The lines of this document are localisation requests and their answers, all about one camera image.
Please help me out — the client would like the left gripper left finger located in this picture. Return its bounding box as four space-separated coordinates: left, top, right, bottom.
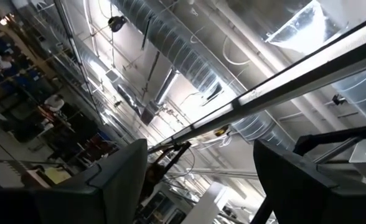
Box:
0 138 149 224

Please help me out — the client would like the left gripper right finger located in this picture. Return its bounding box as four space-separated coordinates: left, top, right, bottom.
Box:
253 139 366 224

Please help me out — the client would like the person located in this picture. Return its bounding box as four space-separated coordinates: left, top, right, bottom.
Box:
44 93 66 113
0 51 16 77

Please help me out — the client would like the silver ventilation duct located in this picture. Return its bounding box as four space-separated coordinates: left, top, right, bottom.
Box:
232 65 366 150
110 0 233 94

